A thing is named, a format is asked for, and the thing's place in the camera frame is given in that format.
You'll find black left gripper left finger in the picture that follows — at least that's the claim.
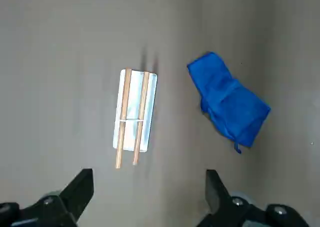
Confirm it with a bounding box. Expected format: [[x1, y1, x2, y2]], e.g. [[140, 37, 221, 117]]
[[0, 168, 95, 227]]

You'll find white rack with wooden rods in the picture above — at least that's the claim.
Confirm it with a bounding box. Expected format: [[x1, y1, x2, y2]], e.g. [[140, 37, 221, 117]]
[[112, 68, 159, 170]]

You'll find blue rag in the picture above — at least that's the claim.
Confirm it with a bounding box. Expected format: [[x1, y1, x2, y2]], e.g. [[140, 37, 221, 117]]
[[186, 51, 272, 155]]

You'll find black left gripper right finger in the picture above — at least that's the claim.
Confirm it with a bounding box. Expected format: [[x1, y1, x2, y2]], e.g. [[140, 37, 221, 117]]
[[198, 169, 311, 227]]

